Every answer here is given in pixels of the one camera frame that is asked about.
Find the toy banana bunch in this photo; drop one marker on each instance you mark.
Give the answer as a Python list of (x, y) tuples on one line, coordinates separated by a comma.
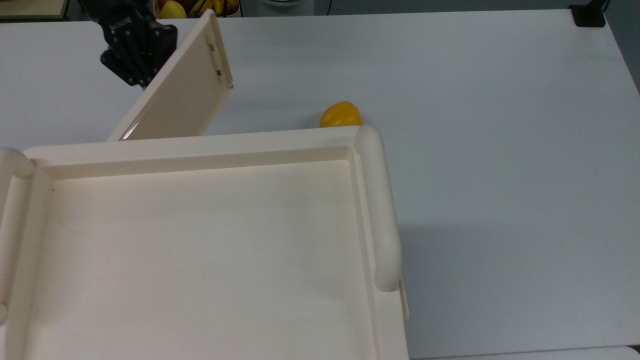
[(212, 6)]

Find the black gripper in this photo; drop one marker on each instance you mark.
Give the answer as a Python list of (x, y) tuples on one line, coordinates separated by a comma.
[(127, 30)]

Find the yellow toy bell pepper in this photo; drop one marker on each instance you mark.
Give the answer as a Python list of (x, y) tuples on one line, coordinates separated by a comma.
[(341, 116)]

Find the yellow toy fruit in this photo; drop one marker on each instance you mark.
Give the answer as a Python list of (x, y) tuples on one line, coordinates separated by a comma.
[(172, 10)]

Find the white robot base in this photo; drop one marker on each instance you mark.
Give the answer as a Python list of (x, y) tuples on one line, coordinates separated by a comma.
[(286, 4)]

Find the wooden framed board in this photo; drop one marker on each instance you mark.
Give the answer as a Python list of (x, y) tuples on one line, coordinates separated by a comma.
[(32, 7)]

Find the black table clamp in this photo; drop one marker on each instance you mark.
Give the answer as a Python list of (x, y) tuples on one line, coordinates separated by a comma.
[(589, 15)]

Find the cream cabinet door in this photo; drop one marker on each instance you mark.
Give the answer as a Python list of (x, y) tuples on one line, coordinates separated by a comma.
[(185, 85)]

